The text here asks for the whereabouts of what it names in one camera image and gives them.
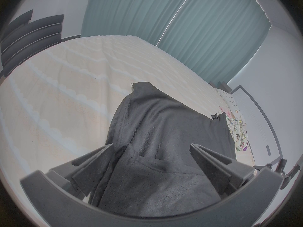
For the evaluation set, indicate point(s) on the black chest of drawers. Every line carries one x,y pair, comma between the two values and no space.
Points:
30,39

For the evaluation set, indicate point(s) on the bed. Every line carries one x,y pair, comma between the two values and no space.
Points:
71,79

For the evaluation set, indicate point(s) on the black T-shirt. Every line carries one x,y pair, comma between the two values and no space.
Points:
161,131

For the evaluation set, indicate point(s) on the white printed pillow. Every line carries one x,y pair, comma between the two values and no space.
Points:
230,100

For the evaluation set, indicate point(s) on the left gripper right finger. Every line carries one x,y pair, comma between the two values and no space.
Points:
210,171

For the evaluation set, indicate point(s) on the grey bedside table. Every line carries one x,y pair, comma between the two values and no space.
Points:
220,85

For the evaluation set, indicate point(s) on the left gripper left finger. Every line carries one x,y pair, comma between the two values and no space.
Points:
94,171

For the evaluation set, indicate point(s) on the purple garment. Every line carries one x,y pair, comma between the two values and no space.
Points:
245,148

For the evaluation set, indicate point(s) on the blue-green curtain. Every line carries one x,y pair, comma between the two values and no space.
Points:
130,13
217,32

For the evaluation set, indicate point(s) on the white printed pyjama garment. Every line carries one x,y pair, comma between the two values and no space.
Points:
238,131

